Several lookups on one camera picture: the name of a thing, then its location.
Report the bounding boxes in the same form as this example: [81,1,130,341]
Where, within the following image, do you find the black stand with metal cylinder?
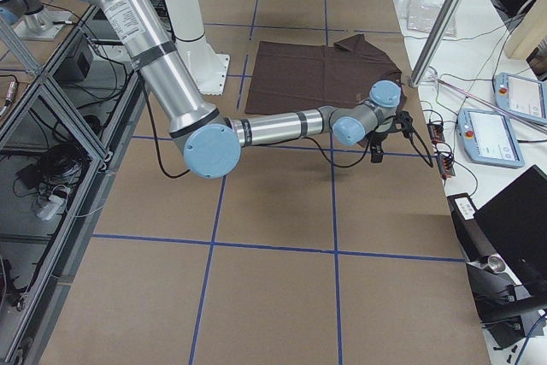
[447,193,546,349]

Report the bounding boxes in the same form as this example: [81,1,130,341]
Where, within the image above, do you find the bundle of black cables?
[12,142,93,221]

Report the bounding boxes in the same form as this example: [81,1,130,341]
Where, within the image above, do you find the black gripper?
[368,124,396,163]

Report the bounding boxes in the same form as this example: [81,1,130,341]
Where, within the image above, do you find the near blue teach pendant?
[457,109,525,168]

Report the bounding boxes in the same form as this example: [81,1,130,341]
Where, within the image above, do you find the blue teach pendant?
[493,73,546,125]
[457,109,525,168]

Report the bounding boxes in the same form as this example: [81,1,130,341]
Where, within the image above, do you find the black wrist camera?
[392,110,415,140]

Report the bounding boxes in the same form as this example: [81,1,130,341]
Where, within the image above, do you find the brown t-shirt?
[244,34,407,149]

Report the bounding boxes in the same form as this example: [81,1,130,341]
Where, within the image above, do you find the wooden board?
[504,0,546,59]

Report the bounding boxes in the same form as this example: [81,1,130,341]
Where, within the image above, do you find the clear plastic bag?
[403,0,444,33]

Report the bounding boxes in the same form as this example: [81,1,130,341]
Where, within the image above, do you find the reacher grabber stick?
[422,66,547,130]

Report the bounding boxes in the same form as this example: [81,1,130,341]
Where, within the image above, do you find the black monitor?
[474,165,546,295]

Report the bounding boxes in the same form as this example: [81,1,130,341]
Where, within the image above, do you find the aluminium frame rail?
[1,6,140,364]

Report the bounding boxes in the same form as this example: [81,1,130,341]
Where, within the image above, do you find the aluminium frame post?
[410,0,462,87]

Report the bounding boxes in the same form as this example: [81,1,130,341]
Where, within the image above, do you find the far blue teach pendant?
[493,73,546,125]

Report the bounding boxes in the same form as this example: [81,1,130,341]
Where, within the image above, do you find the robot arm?
[86,0,402,179]

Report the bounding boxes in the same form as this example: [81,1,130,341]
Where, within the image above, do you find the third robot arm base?
[1,0,73,41]

